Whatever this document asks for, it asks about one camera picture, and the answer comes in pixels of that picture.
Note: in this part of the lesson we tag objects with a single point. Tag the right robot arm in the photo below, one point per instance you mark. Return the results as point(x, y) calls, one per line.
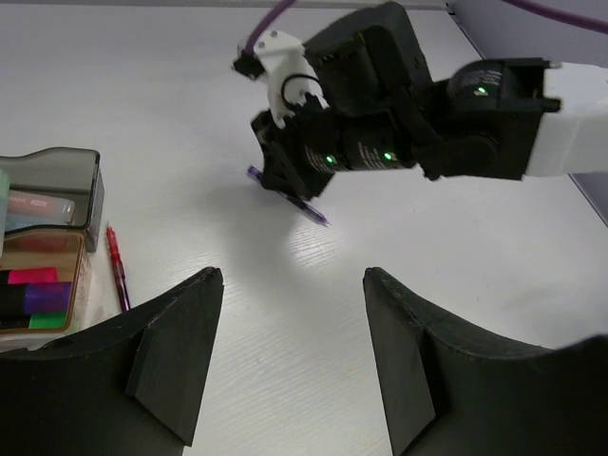
point(358, 96)

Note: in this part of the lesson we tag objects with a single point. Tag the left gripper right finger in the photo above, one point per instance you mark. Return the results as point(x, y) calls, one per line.
point(450, 387)

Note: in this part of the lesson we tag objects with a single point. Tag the orange pastel marker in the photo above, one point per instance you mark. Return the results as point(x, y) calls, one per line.
point(40, 206)

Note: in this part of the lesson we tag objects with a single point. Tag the purple marker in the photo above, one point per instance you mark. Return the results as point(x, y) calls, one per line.
point(34, 298)

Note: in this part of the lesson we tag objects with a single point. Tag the light green marker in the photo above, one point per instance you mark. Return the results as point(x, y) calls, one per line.
point(4, 200)

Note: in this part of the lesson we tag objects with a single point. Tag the grey translucent container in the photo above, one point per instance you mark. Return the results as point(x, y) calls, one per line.
point(65, 173)

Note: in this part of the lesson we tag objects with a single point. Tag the pink black highlighter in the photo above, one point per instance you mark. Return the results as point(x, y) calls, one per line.
point(27, 276)

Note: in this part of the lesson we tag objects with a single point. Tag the purple ink pen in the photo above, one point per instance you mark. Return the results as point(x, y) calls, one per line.
point(303, 206)

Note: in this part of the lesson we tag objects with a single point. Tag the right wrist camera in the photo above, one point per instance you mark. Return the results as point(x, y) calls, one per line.
point(278, 61)

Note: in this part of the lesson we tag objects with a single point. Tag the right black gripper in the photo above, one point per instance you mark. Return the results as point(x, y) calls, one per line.
point(302, 157)

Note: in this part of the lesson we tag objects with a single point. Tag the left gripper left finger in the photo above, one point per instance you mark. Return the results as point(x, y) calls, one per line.
point(131, 385)

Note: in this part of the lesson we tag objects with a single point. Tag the red gel pen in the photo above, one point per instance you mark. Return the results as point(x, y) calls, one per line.
point(117, 268)

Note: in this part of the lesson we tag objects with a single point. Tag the green black highlighter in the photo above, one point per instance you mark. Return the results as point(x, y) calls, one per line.
point(39, 321)

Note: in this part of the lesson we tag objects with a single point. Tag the orange translucent container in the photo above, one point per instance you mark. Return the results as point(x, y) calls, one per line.
point(41, 248)

